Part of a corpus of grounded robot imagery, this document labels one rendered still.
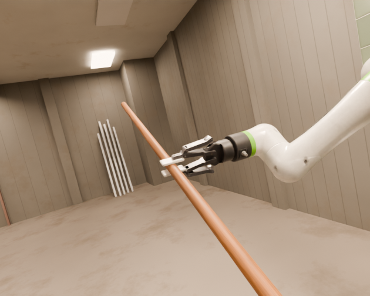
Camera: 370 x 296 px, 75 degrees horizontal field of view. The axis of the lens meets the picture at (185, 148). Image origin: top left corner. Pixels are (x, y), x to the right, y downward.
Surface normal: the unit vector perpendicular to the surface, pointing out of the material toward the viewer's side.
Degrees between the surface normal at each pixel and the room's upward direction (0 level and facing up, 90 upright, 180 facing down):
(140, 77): 90
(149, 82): 90
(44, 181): 90
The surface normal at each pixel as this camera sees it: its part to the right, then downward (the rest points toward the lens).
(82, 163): 0.39, 0.00
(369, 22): -0.91, 0.24
